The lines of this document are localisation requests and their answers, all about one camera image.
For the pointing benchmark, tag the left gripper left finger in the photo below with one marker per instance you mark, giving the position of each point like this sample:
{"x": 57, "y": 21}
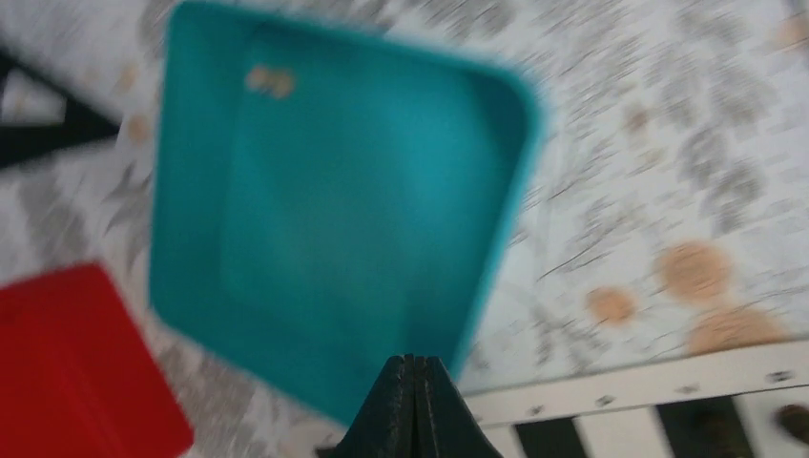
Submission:
{"x": 384, "y": 424}

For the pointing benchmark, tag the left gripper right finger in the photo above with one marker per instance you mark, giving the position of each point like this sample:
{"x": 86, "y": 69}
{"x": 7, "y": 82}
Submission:
{"x": 443, "y": 424}

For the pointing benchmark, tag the teal tray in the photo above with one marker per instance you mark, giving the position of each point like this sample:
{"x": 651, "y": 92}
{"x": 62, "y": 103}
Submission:
{"x": 308, "y": 239}

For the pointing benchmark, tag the black white chessboard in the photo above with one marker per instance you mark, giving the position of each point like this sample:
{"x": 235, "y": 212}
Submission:
{"x": 718, "y": 405}

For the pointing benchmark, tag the floral patterned mat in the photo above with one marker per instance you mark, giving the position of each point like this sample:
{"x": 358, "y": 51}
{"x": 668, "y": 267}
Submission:
{"x": 674, "y": 121}

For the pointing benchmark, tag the red square box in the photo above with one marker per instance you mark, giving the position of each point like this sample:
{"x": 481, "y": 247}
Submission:
{"x": 77, "y": 379}

